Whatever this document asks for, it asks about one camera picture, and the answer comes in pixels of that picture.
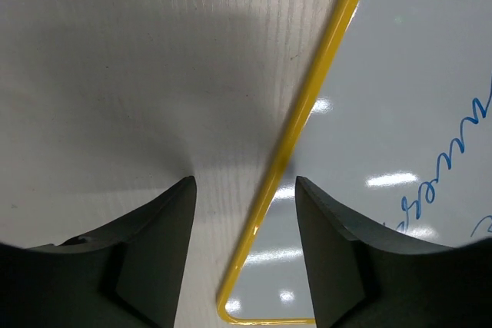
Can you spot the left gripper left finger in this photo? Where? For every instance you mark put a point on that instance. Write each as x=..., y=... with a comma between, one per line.
x=126, y=273

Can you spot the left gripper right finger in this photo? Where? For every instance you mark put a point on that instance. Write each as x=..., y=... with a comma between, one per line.
x=363, y=274

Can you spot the yellow framed whiteboard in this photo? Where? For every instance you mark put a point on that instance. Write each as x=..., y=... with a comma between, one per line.
x=394, y=122

